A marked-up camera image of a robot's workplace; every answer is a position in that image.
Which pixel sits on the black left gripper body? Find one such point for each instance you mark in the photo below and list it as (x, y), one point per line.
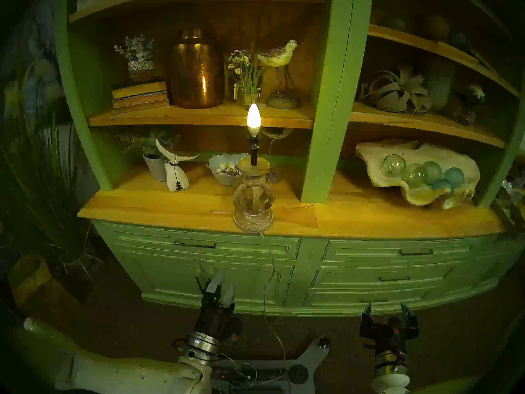
(217, 319)

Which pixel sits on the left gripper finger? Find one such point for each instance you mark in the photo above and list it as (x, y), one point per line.
(215, 284)
(229, 295)

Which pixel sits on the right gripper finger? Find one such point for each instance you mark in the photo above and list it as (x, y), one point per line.
(411, 315)
(367, 313)

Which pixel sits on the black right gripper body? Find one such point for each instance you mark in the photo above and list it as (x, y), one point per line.
(389, 333)

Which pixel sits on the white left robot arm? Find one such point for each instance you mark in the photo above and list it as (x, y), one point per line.
(123, 372)

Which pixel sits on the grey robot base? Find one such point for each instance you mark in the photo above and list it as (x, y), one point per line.
(303, 372)

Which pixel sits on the black power strip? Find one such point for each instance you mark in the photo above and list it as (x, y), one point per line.
(266, 374)

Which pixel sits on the carved wooden table lamp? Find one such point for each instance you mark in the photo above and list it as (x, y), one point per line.
(253, 200)

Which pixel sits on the white whale tail figurine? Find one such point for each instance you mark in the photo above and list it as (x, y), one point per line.
(177, 179)

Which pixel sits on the shell-shaped bowl with seashells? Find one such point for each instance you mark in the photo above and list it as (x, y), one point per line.
(219, 163)

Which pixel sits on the rosemary plant in white pot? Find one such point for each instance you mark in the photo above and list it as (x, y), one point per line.
(156, 167)

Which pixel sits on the teal glass ball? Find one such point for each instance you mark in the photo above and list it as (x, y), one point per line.
(454, 177)
(434, 170)
(443, 187)

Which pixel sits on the side shelf with trinkets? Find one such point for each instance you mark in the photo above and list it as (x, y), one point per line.
(506, 216)

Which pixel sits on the pale green glass ball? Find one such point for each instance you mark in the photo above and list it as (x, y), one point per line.
(392, 165)
(414, 175)

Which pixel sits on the giant clam shell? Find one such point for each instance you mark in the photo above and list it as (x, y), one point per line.
(467, 167)

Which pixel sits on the candle-shaped light bulb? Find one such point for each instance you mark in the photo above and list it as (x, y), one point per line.
(254, 120)

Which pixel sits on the tall grass plant in basket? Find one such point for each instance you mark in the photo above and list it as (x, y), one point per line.
(49, 200)

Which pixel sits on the white flowers in glass vase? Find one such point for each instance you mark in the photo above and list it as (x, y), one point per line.
(248, 95)

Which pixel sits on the old hardcover book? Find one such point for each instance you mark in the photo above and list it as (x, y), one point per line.
(141, 107)
(139, 90)
(141, 99)

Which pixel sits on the small plant in glass pot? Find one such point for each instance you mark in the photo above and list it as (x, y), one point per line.
(465, 116)

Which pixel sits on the large copper vase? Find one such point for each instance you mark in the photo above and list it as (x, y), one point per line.
(195, 73)

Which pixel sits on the grey-green air plant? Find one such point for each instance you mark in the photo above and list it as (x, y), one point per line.
(396, 93)

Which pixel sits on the green wooden shelf cabinet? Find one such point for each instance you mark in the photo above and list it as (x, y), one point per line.
(336, 89)

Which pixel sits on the small plant in woven pot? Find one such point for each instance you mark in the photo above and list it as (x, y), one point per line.
(140, 67)

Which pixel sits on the tall green ceramic vase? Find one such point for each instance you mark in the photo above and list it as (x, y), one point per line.
(439, 83)

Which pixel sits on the white shorebird figurine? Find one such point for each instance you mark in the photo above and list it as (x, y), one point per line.
(278, 56)

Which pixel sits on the flat dark book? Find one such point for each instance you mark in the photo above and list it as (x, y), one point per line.
(480, 58)

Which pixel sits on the dark teal sphere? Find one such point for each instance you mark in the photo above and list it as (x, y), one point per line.
(457, 39)

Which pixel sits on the brown woven sphere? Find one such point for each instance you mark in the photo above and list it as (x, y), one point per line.
(435, 26)

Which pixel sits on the dark green sphere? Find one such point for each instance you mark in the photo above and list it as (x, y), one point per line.
(393, 23)

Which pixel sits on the blue wall painting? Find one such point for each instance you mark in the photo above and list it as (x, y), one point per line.
(41, 40)

